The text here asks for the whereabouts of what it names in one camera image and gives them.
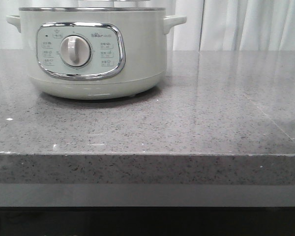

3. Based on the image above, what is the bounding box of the glass pot lid steel rim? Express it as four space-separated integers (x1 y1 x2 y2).
82 0 150 2

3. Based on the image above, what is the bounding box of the pale green electric cooking pot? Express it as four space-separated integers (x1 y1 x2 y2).
6 7 187 100

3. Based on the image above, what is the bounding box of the white curtain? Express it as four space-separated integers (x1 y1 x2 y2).
0 0 295 51

